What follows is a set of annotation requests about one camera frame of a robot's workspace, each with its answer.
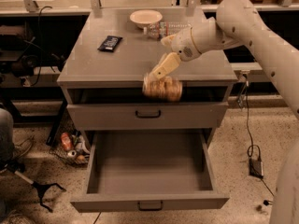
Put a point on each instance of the black reacher grabber tool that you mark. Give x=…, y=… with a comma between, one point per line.
x=18, y=169

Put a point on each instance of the person leg in jeans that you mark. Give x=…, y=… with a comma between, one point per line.
x=6, y=136

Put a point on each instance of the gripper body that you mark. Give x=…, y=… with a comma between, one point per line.
x=182, y=44

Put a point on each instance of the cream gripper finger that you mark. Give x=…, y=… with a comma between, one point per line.
x=168, y=63

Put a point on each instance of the open lower grey drawer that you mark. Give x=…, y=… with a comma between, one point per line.
x=153, y=170

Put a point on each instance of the wire basket with items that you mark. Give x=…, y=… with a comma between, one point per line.
x=71, y=149

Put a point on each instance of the grey drawer cabinet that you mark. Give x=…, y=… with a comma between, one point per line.
x=91, y=76

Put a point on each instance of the black power adapter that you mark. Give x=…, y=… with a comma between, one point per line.
x=256, y=168

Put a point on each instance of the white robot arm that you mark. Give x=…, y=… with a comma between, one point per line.
x=237, y=22

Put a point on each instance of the white ceramic bowl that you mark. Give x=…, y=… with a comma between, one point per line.
x=143, y=18

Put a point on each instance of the dark blue snack packet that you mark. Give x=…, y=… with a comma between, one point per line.
x=110, y=43

